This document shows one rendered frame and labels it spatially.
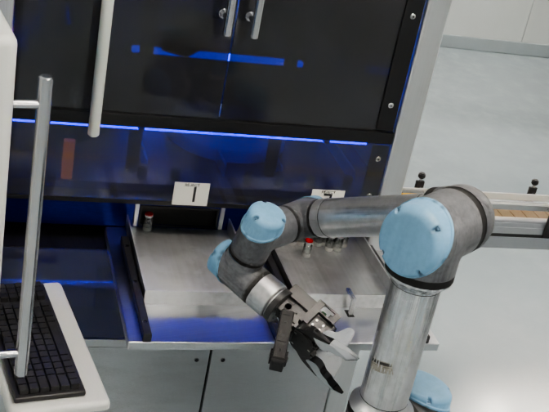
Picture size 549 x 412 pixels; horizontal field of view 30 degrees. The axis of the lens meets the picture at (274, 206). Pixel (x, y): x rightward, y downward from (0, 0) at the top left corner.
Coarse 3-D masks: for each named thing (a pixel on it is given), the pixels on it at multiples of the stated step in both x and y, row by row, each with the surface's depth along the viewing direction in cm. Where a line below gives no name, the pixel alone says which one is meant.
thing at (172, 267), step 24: (144, 240) 246; (168, 240) 248; (192, 240) 250; (216, 240) 252; (144, 264) 236; (168, 264) 238; (192, 264) 240; (144, 288) 222; (168, 288) 229; (192, 288) 230; (216, 288) 232
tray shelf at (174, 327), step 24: (120, 240) 244; (120, 264) 234; (264, 264) 246; (120, 288) 226; (120, 312) 220; (168, 312) 220; (192, 312) 222; (216, 312) 224; (240, 312) 226; (360, 312) 235; (168, 336) 213; (192, 336) 214; (216, 336) 216; (240, 336) 217; (264, 336) 219; (360, 336) 226; (432, 336) 231
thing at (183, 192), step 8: (176, 184) 239; (184, 184) 239; (192, 184) 240; (200, 184) 240; (208, 184) 241; (176, 192) 240; (184, 192) 240; (192, 192) 241; (200, 192) 241; (208, 192) 242; (176, 200) 241; (184, 200) 241; (200, 200) 243
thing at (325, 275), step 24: (360, 240) 262; (288, 264) 248; (312, 264) 250; (336, 264) 252; (360, 264) 254; (288, 288) 235; (312, 288) 240; (336, 288) 242; (360, 288) 244; (384, 288) 246
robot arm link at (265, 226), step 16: (256, 208) 188; (272, 208) 190; (240, 224) 190; (256, 224) 186; (272, 224) 186; (288, 224) 193; (240, 240) 190; (256, 240) 188; (272, 240) 188; (288, 240) 194; (240, 256) 191; (256, 256) 190
